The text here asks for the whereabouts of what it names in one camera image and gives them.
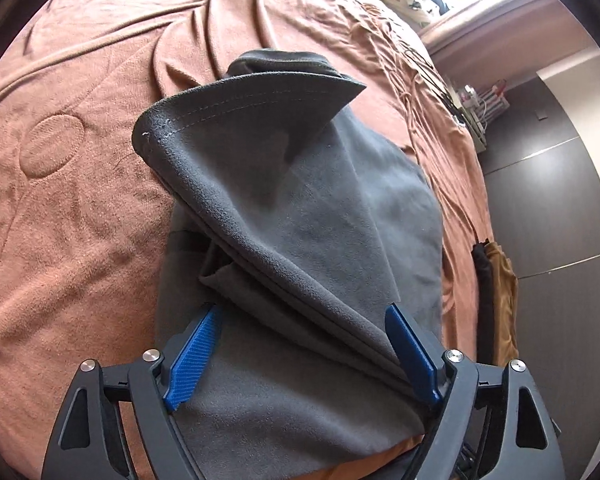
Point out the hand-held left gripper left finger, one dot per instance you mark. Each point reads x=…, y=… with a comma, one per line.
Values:
x=195, y=355

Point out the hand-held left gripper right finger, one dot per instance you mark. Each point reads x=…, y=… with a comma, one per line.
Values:
x=412, y=355

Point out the grey t-shirt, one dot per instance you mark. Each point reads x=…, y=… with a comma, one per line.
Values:
x=305, y=210

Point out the tan folded garment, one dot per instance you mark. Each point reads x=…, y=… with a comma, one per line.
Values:
x=505, y=305

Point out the brown blanket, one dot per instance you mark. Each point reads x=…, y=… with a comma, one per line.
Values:
x=80, y=210

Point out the grey wardrobe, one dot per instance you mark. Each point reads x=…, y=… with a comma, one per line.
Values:
x=555, y=210

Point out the white nightstand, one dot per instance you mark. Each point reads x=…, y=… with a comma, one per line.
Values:
x=472, y=122

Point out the striped paper bag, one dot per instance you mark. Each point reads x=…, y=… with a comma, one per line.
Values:
x=496, y=100

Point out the pink curtain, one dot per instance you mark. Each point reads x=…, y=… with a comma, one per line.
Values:
x=490, y=15

